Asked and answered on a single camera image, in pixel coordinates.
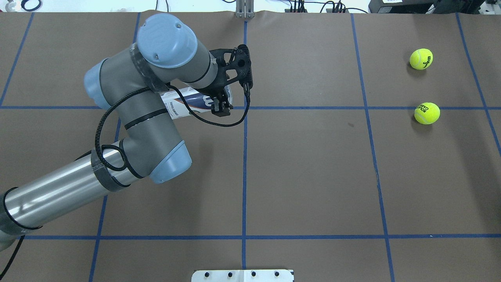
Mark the grey aluminium post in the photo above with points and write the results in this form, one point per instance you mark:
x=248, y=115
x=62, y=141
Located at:
x=245, y=9

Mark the blue tape roll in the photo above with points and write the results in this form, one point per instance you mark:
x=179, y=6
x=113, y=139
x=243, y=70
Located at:
x=31, y=5

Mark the Wilson yellow tennis ball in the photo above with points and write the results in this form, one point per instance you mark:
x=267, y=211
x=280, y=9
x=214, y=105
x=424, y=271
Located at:
x=421, y=59

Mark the black equipment box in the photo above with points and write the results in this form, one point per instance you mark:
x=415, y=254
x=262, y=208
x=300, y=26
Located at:
x=425, y=6

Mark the white blue tennis ball can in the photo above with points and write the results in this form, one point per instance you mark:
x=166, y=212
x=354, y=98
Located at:
x=197, y=102

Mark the white metal mounting plate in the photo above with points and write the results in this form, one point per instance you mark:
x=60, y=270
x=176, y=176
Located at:
x=244, y=275

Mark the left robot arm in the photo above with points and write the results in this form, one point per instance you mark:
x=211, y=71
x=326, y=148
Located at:
x=136, y=137

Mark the Roland Garros yellow tennis ball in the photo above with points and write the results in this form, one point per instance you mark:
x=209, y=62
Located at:
x=427, y=113

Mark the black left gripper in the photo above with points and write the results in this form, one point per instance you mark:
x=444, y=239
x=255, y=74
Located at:
x=220, y=105

